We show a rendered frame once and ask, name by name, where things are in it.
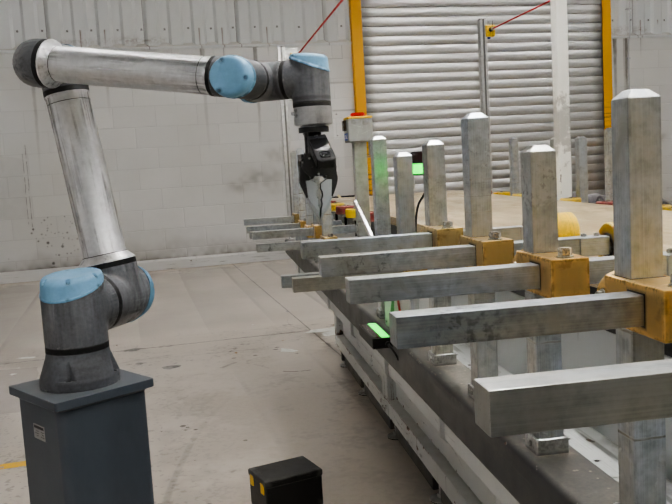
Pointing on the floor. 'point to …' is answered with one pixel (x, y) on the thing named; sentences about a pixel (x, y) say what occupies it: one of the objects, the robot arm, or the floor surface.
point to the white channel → (561, 97)
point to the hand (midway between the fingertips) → (320, 212)
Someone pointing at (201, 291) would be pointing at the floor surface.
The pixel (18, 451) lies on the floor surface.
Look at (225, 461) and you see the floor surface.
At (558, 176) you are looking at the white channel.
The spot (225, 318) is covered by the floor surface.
